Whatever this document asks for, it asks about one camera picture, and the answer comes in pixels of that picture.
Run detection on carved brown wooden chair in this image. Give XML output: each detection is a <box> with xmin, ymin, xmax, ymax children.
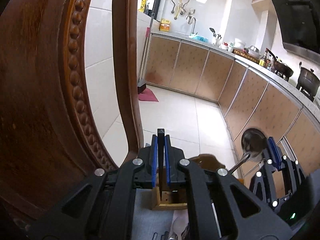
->
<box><xmin>0</xmin><ymin>0</ymin><xmax>144</xmax><ymax>230</ymax></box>

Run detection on dark cooking pot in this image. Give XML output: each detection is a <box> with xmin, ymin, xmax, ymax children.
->
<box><xmin>296</xmin><ymin>62</ymin><xmax>319</xmax><ymax>101</ymax></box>

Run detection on black range hood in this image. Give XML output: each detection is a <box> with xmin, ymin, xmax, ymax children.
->
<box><xmin>272</xmin><ymin>0</ymin><xmax>319</xmax><ymax>64</ymax></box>

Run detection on black wok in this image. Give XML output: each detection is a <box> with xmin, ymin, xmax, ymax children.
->
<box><xmin>266</xmin><ymin>48</ymin><xmax>293</xmax><ymax>80</ymax></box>

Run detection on kitchen faucet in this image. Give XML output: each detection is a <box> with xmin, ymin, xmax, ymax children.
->
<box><xmin>185</xmin><ymin>8</ymin><xmax>197</xmax><ymax>35</ymax></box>

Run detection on grey striped seat cushion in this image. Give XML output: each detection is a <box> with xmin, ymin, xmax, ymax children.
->
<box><xmin>131</xmin><ymin>189</ymin><xmax>188</xmax><ymax>239</ymax></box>

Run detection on white plastic spoon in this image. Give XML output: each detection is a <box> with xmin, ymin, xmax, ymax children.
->
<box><xmin>172</xmin><ymin>216</ymin><xmax>188</xmax><ymax>240</ymax></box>

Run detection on bamboo utensil holder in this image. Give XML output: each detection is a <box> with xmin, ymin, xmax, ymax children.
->
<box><xmin>151</xmin><ymin>153</ymin><xmax>227</xmax><ymax>211</ymax></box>

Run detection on large steel ladle spoon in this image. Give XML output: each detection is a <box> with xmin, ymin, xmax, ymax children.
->
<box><xmin>229</xmin><ymin>128</ymin><xmax>267</xmax><ymax>174</ymax></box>

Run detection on yellow box on counter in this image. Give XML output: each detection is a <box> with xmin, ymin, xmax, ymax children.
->
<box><xmin>159</xmin><ymin>18</ymin><xmax>170</xmax><ymax>32</ymax></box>

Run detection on broom with red dustpan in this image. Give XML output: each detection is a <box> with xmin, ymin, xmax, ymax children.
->
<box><xmin>137</xmin><ymin>11</ymin><xmax>155</xmax><ymax>98</ymax></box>

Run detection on kitchen base cabinets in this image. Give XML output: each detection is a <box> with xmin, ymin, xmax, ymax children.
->
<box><xmin>144</xmin><ymin>31</ymin><xmax>319</xmax><ymax>174</ymax></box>

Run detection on black chopstick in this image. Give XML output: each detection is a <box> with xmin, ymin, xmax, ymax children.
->
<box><xmin>157</xmin><ymin>128</ymin><xmax>165</xmax><ymax>199</ymax></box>

